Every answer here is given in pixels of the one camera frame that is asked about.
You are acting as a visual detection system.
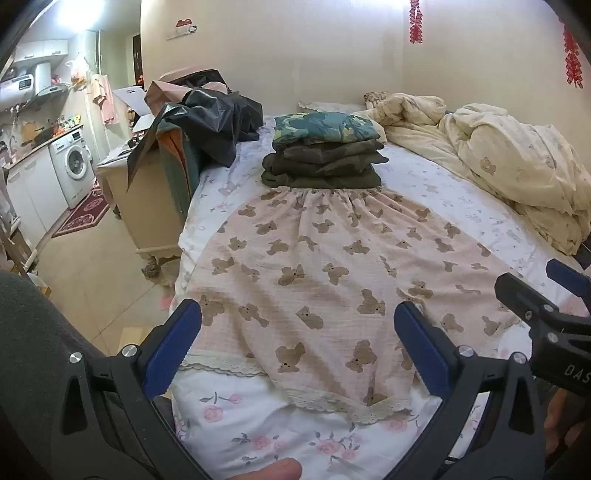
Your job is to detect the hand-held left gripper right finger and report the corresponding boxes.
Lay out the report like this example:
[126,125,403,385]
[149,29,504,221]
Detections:
[394,301,555,480]

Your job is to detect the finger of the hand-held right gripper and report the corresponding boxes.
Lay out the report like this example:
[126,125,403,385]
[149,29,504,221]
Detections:
[546,259,591,301]
[494,272,561,324]

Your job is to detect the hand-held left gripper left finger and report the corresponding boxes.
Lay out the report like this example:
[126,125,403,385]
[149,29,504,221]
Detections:
[48,299,213,480]

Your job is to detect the pink bear-print pants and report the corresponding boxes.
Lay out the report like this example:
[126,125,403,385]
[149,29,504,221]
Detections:
[182,187,550,425]

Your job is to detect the person's right hand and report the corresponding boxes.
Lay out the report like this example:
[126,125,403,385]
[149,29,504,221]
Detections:
[544,388,575,444]

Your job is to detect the person's left hand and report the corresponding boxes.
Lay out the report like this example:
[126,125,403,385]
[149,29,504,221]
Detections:
[229,457,303,480]

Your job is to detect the white floral bed sheet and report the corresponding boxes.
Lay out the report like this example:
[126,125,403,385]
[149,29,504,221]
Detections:
[171,104,591,480]

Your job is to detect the cream bear-print duvet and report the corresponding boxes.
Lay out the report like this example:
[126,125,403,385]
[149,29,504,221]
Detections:
[365,92,591,257]

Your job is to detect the cream nightstand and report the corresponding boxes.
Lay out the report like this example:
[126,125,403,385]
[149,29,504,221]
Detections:
[96,138,185,268]

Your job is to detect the red patterned rug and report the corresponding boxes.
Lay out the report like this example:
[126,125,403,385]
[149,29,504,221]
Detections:
[52,180,110,238]

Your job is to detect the dark green hanging cloth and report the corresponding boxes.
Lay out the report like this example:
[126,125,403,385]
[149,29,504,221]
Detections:
[154,115,204,217]

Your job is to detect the wooden rack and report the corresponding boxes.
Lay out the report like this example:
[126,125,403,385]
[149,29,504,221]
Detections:
[0,222,42,278]

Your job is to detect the olive folded garment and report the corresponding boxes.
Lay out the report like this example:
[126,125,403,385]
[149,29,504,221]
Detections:
[272,141,389,163]
[262,154,391,180]
[261,171,383,191]

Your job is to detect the white washing machine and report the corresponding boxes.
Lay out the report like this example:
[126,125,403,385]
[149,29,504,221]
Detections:
[48,128,96,209]

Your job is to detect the white kitchen counter cabinet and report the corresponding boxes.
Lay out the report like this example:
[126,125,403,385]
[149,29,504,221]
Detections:
[4,124,84,236]

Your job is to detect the black plastic bag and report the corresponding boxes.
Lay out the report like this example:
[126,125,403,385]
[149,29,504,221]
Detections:
[161,88,265,168]

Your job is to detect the blue-green camouflage folded garment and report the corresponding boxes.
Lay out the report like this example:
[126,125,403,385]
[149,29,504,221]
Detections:
[272,112,387,147]

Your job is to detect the white cardboard sheet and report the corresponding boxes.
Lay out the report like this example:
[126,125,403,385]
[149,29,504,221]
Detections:
[113,85,158,139]

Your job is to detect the white pillow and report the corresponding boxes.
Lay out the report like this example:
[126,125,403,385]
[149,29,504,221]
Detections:
[298,100,370,115]

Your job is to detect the pink hanging towel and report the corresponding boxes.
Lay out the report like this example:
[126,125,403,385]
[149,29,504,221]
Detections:
[95,74,121,125]

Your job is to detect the range hood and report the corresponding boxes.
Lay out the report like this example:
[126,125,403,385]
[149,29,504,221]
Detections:
[30,83,70,104]

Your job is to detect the hanging plastic bag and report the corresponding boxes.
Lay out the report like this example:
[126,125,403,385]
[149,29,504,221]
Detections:
[69,55,90,88]

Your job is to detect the white upper kitchen cabinets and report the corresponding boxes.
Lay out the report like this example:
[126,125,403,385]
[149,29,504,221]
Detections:
[14,41,70,63]

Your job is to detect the ceiling light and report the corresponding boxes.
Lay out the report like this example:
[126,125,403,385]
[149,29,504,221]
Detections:
[55,0,107,28]

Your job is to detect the red firecracker wall decoration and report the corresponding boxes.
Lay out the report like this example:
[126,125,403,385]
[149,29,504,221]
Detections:
[562,23,583,88]
[409,0,424,44]

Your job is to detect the white wall appliance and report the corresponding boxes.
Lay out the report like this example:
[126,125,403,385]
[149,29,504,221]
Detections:
[0,76,35,107]

